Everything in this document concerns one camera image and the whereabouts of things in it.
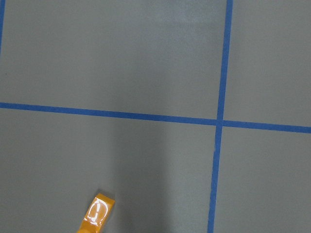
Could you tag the orange trapezoid block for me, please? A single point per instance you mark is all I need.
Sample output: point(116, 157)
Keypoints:
point(97, 214)

